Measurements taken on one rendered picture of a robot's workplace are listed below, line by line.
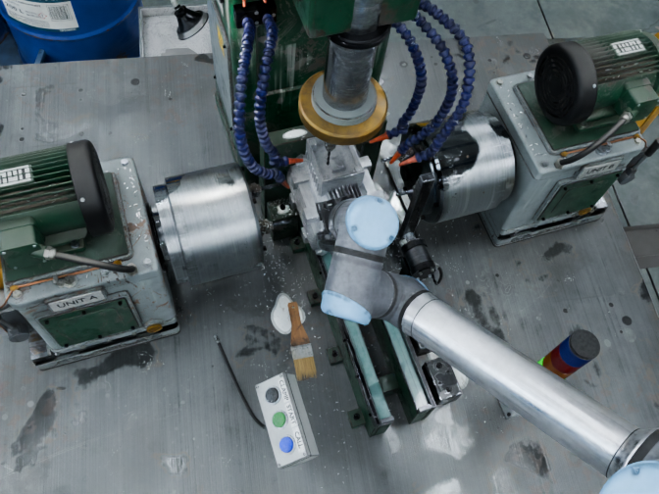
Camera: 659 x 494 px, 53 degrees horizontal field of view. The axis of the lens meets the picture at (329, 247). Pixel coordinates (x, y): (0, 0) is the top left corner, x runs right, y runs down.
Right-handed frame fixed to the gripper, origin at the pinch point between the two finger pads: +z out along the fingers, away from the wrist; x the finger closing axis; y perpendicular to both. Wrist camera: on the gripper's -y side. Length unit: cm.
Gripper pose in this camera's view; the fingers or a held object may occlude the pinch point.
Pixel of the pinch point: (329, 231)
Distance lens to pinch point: 147.3
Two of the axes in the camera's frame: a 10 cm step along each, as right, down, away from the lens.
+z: -2.2, -0.3, 9.7
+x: -9.5, 2.4, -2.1
